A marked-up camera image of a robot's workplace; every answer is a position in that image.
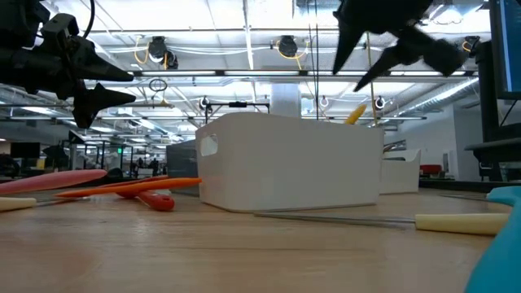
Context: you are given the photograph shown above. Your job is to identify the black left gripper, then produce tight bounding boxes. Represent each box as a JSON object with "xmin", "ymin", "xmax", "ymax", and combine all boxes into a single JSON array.
[{"xmin": 0, "ymin": 38, "xmax": 137, "ymax": 129}]

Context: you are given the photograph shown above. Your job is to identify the black hanging cable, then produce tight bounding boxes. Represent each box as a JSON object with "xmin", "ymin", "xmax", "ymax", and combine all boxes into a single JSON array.
[{"xmin": 307, "ymin": 0, "xmax": 320, "ymax": 117}]

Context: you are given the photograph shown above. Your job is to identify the yellow silicone spatula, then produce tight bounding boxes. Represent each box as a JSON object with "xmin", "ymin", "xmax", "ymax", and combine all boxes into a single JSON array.
[{"xmin": 344, "ymin": 103, "xmax": 369, "ymax": 126}]

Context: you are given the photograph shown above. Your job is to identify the red couch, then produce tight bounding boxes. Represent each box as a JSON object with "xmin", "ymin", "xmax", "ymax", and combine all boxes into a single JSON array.
[{"xmin": 418, "ymin": 164, "xmax": 444, "ymax": 178}]

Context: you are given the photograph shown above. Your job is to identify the black background monitor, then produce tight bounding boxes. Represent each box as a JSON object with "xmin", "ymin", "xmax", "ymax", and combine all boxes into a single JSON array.
[{"xmin": 10, "ymin": 142, "xmax": 42, "ymax": 160}]

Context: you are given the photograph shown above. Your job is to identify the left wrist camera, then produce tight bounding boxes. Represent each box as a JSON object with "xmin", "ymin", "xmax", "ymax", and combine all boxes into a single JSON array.
[{"xmin": 40, "ymin": 13, "xmax": 81, "ymax": 42}]

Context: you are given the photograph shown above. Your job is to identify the black background rig frame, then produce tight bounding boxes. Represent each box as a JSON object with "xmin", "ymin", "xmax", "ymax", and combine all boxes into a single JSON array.
[{"xmin": 203, "ymin": 100, "xmax": 271, "ymax": 138}]

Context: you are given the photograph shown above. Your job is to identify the blue silicone spatula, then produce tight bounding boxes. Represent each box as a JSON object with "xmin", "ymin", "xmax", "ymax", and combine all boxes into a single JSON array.
[{"xmin": 465, "ymin": 186, "xmax": 521, "ymax": 293}]

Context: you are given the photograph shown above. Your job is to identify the black ceiling cord reel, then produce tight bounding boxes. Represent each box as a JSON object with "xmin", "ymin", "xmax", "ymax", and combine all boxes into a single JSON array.
[
  {"xmin": 277, "ymin": 34, "xmax": 300, "ymax": 59},
  {"xmin": 146, "ymin": 35, "xmax": 180, "ymax": 71},
  {"xmin": 461, "ymin": 35, "xmax": 483, "ymax": 59}
]

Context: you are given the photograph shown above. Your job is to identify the grey translucent plastic bin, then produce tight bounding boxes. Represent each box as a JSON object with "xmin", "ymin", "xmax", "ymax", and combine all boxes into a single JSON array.
[{"xmin": 165, "ymin": 139, "xmax": 201, "ymax": 198}]

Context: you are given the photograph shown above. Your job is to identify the long ceiling light bar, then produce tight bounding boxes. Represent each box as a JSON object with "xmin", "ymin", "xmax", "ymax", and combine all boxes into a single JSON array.
[{"xmin": 116, "ymin": 69, "xmax": 469, "ymax": 78}]

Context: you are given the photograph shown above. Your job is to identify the computer monitor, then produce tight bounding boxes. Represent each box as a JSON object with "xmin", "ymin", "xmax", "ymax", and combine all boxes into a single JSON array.
[{"xmin": 488, "ymin": 0, "xmax": 521, "ymax": 101}]

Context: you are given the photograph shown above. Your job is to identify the cream-handled table knife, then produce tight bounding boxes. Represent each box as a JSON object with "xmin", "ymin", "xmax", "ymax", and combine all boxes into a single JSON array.
[
  {"xmin": 252, "ymin": 211, "xmax": 511, "ymax": 237},
  {"xmin": 0, "ymin": 196, "xmax": 92, "ymax": 213},
  {"xmin": 440, "ymin": 194, "xmax": 490, "ymax": 203}
]

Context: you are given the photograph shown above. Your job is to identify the large white plastic bin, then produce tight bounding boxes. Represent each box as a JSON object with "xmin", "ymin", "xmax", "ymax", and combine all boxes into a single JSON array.
[{"xmin": 195, "ymin": 112, "xmax": 385, "ymax": 214}]

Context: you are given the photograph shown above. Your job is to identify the pink silicone spatula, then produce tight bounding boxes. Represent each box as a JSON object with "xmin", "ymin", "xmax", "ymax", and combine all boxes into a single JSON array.
[{"xmin": 0, "ymin": 168, "xmax": 108, "ymax": 197}]

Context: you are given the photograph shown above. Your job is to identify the grey side desk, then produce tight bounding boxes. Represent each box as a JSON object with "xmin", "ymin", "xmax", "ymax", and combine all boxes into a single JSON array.
[{"xmin": 464, "ymin": 40, "xmax": 521, "ymax": 183}]

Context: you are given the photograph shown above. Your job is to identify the orange silicone spatula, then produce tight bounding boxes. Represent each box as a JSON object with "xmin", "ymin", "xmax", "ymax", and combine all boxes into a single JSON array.
[{"xmin": 53, "ymin": 177, "xmax": 204, "ymax": 199}]

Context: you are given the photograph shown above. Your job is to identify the yellow hanging cable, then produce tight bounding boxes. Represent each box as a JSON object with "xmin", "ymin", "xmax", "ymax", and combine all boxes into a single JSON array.
[{"xmin": 363, "ymin": 30, "xmax": 379, "ymax": 120}]

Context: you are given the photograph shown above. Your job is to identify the white building column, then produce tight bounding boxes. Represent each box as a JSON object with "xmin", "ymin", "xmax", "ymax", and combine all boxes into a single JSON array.
[{"xmin": 269, "ymin": 83, "xmax": 303, "ymax": 116}]

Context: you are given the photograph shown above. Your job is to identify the red silicone spatula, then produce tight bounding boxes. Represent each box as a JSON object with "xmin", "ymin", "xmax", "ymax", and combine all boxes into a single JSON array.
[{"xmin": 99, "ymin": 174, "xmax": 171, "ymax": 189}]

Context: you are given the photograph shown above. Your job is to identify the black cable coil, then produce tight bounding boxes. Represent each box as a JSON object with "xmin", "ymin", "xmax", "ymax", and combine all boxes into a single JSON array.
[{"xmin": 147, "ymin": 77, "xmax": 169, "ymax": 94}]

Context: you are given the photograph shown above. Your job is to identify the small white plastic bin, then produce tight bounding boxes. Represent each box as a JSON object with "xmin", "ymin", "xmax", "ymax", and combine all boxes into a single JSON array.
[{"xmin": 379, "ymin": 148, "xmax": 422, "ymax": 195}]

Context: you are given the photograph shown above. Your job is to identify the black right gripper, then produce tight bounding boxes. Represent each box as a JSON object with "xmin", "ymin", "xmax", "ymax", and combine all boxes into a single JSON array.
[{"xmin": 332, "ymin": 0, "xmax": 468, "ymax": 93}]

